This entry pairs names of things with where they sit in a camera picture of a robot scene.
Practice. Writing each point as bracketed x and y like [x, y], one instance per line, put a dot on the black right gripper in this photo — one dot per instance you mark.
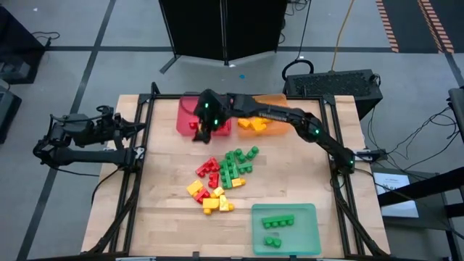
[210, 121]

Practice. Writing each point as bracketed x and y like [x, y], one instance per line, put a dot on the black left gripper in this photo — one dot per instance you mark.
[108, 125]

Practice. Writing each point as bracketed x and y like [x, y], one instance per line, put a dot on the yellow plastic building block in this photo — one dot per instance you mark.
[224, 203]
[237, 182]
[218, 192]
[194, 187]
[211, 203]
[267, 120]
[244, 123]

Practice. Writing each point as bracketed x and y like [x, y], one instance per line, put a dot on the long green building block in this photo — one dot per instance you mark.
[226, 177]
[277, 219]

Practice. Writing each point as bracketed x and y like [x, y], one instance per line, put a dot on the long yellow building block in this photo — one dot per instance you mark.
[258, 126]

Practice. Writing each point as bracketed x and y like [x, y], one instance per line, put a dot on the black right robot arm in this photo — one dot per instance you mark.
[275, 115]

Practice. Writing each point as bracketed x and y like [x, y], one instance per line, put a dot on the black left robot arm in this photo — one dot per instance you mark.
[90, 156]

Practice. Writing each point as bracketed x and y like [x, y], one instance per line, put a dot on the pink translucent plastic bin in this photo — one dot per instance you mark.
[185, 112]

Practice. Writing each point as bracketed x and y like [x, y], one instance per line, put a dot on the orange translucent plastic bin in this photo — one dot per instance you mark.
[279, 128]

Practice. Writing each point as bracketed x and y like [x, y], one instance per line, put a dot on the black fabric partition panel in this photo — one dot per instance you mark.
[253, 25]
[192, 25]

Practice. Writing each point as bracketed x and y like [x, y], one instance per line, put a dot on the black equipment box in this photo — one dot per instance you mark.
[7, 112]

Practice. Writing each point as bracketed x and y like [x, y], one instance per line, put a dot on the black computer case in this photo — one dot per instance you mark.
[333, 87]

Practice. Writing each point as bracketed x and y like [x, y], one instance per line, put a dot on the black cabinet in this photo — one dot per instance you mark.
[18, 47]

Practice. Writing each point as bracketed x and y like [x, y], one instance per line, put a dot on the green translucent plastic bin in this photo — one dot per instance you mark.
[308, 232]

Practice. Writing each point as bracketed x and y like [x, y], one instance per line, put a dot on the black power adapter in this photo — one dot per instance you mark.
[373, 155]

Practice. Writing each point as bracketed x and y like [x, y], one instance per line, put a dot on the white paper sheet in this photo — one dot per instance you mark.
[395, 195]

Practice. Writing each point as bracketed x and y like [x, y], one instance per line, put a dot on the black metal stand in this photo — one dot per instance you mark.
[420, 186]

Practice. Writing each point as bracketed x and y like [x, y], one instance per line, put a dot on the black metal table frame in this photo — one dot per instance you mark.
[166, 96]

